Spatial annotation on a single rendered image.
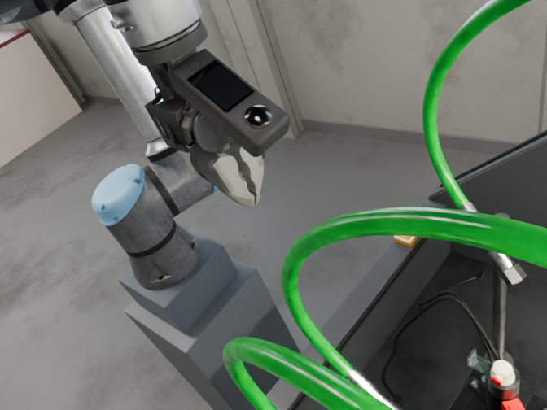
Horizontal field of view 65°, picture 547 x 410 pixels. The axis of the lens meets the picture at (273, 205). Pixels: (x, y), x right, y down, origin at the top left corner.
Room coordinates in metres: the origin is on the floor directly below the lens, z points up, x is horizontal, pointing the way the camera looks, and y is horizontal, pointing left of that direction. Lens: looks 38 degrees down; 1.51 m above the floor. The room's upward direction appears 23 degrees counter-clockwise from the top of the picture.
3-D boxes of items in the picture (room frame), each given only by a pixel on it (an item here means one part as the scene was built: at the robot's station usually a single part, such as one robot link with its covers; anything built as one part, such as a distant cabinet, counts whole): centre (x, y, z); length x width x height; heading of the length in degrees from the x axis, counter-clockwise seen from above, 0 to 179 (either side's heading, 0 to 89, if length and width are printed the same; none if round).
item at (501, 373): (0.17, -0.13, 1.09); 0.02 x 0.02 x 0.03
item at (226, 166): (0.43, 0.04, 1.24); 0.06 x 0.03 x 0.09; 32
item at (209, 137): (0.44, 0.03, 1.35); 0.09 x 0.08 x 0.12; 32
